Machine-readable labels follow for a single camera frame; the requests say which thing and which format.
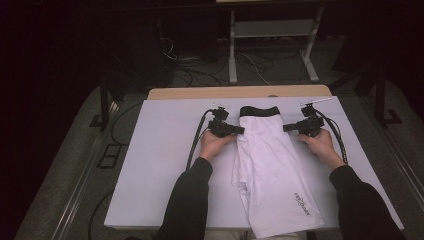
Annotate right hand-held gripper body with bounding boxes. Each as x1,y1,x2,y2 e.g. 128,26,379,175
296,97,334,138

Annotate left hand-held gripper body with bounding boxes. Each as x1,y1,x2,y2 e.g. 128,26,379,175
206,102,235,139

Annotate white shorts with black waistband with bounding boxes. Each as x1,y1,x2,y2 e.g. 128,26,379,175
231,105,326,240

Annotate person's left hand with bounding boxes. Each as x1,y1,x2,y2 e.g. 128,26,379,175
198,129,237,164

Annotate person's right hand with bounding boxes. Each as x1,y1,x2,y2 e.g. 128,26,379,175
297,128,347,171

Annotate white table mat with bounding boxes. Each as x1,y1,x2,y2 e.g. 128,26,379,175
103,95,405,233

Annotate black metal stand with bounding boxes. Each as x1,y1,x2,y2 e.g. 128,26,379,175
88,74,122,132
373,64,403,128

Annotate white metal stand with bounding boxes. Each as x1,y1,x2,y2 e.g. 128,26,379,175
227,5,326,85

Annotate person's legs in light trousers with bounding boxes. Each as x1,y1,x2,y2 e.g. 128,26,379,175
203,229,308,240

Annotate left hand-held gripper black cable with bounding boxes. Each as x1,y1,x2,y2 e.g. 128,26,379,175
185,108,216,171

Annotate hand-held gripper black cable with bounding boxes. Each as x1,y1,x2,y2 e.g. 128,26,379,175
185,108,216,171
314,109,350,166

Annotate right hand-held gripper black cable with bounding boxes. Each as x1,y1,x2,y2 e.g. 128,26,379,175
314,109,350,166

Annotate bundle of black floor cables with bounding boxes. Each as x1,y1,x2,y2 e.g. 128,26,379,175
159,35,279,88

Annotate thin white floor cable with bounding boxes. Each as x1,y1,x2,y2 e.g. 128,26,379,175
238,52,272,87

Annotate black floor cable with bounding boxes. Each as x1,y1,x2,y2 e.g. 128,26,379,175
110,100,144,147
87,189,115,240

